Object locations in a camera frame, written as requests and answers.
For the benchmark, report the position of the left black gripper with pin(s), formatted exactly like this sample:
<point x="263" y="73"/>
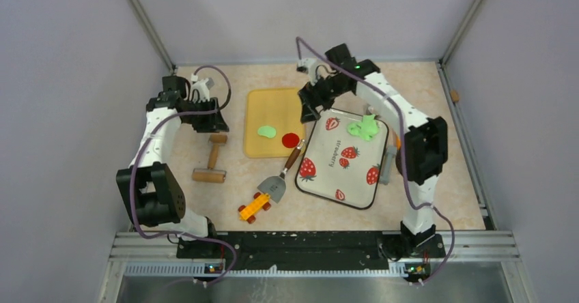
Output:
<point x="214" y="123"/>

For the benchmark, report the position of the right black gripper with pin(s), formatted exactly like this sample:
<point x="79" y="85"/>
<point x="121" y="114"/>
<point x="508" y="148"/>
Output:
<point x="312" y="99"/>

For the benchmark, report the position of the yellow tray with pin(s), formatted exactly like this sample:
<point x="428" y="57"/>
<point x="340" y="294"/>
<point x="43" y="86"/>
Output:
<point x="277" y="107"/>

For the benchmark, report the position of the green dough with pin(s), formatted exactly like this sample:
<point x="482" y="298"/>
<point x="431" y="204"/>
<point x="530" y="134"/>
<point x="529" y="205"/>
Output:
<point x="367" y="128"/>

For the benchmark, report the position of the round green dough wrapper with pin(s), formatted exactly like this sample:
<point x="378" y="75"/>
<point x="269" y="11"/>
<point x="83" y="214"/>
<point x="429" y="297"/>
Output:
<point x="268" y="132"/>

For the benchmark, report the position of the white strawberry tray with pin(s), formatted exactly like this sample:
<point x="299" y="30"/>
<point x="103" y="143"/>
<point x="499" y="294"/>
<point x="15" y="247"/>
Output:
<point x="341" y="167"/>

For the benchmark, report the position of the wooden rolling pin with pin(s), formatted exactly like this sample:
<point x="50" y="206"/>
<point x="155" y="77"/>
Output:
<point x="210" y="174"/>

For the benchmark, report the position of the metal scraper brown handle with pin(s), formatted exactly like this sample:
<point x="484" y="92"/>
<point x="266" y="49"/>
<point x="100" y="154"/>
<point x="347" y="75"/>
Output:
<point x="275" y="185"/>

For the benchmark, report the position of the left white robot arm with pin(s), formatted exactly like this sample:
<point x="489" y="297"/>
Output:
<point x="151" y="194"/>

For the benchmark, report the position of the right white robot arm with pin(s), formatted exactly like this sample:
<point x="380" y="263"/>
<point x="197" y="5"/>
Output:
<point x="423" y="139"/>

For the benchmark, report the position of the red dough disc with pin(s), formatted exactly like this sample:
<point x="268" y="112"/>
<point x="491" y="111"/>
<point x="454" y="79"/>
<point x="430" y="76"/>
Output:
<point x="290" y="140"/>

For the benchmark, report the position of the grey plastic tool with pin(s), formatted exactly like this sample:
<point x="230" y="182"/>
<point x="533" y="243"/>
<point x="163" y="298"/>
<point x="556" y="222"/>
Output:
<point x="388" y="160"/>

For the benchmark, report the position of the yellow toy car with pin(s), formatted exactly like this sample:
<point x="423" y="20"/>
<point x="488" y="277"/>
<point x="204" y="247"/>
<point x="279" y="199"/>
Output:
<point x="260" y="202"/>

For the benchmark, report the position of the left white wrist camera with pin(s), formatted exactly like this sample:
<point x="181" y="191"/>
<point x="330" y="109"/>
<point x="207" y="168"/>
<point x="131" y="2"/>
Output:
<point x="200" y="88"/>

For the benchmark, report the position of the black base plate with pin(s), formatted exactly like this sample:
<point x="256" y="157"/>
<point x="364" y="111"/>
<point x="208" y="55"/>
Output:
<point x="311" y="251"/>

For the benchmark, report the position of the aluminium frame rail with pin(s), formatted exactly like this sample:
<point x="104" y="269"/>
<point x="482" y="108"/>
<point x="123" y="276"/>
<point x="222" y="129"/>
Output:
<point x="133" y="255"/>

